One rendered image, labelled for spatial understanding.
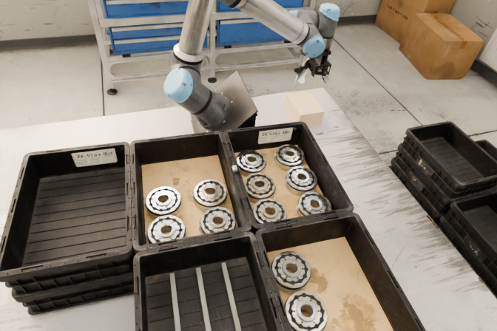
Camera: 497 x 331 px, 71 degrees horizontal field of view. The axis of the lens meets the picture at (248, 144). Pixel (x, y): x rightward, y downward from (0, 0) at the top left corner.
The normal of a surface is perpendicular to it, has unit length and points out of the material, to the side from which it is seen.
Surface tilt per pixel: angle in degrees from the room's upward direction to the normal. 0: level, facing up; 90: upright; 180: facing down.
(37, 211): 0
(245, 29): 90
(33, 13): 90
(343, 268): 0
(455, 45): 88
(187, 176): 0
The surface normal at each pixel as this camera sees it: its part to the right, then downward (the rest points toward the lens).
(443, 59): 0.10, 0.68
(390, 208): 0.07, -0.72
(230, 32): 0.31, 0.67
